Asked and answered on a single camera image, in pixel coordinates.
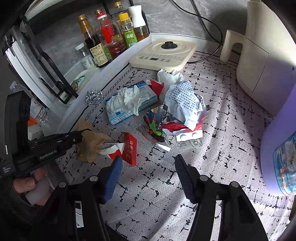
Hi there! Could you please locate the yellow cap green label bottle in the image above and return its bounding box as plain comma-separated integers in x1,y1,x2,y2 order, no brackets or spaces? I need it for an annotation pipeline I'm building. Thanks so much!
118,13,137,48

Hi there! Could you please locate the white top oil dispenser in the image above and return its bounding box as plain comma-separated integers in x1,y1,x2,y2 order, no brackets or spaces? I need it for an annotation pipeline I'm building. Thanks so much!
128,5,149,41

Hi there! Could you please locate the purple plastic bucket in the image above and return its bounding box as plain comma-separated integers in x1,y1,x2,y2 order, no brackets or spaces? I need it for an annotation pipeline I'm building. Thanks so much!
260,88,295,196

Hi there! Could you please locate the brown paper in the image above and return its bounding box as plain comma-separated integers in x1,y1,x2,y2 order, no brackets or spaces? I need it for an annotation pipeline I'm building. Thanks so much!
76,120,111,163

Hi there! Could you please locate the cream induction cooker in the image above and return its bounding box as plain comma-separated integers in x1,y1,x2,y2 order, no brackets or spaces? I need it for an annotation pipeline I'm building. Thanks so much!
129,40,196,72

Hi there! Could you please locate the white tissue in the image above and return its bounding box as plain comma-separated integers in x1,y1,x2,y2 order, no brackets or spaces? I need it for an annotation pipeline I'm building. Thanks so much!
106,86,150,115

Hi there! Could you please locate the blue white medicine box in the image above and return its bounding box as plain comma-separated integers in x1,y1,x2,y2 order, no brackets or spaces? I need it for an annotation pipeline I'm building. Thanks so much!
105,81,158,125

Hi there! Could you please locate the red cap oil bottle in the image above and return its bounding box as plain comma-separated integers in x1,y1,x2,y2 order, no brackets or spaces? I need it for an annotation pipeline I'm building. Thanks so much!
95,9,127,61

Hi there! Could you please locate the gold cap clear bottle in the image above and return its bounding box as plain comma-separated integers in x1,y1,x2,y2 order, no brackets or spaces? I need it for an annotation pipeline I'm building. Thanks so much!
111,1,130,24

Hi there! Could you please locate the aluminium foil ball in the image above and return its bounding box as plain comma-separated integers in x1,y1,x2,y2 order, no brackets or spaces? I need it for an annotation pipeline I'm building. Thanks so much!
85,89,103,106

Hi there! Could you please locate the silver foil snack bag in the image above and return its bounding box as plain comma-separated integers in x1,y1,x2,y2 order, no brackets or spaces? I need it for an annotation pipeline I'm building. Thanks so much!
137,105,171,152

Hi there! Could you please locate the cream air fryer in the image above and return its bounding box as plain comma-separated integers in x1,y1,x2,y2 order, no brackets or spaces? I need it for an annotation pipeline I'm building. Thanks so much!
220,1,295,117

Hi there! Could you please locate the white printed plastic bag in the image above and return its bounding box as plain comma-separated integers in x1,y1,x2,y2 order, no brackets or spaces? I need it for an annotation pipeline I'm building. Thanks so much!
164,81,207,130

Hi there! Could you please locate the patterned white table mat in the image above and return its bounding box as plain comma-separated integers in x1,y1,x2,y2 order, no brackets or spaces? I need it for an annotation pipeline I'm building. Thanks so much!
60,57,293,240

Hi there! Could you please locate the white pill blister pack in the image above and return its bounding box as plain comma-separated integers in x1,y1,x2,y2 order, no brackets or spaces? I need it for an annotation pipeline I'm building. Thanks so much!
176,130,203,150

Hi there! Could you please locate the red paper carton piece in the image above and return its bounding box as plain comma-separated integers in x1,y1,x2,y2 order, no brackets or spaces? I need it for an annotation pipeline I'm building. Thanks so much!
99,132,137,168

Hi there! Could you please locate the clear plastic water bottle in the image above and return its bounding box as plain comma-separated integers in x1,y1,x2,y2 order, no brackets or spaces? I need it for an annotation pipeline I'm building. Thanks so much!
10,81,50,126

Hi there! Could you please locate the black metal kitchen rack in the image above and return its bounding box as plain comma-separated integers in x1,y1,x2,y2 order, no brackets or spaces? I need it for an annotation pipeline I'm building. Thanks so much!
2,0,153,105

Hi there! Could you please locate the person's left hand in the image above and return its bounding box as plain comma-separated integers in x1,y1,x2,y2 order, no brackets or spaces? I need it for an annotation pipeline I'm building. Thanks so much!
13,168,51,206

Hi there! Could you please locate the dark soy sauce bottle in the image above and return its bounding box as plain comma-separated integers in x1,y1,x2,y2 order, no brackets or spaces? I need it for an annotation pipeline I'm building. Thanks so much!
77,14,109,68

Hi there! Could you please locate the black power cable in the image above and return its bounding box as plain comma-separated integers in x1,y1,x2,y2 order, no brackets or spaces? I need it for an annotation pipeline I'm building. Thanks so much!
169,0,224,64
189,0,223,45

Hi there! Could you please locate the small white cap bottle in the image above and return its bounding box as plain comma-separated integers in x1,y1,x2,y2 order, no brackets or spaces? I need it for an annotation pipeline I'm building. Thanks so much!
75,43,96,69

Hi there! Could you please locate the red paper box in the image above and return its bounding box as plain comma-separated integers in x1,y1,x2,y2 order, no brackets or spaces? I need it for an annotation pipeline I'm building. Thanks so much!
146,79,164,96

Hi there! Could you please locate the white plastic food container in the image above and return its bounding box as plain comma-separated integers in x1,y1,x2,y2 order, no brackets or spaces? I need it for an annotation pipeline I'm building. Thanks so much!
66,67,101,94

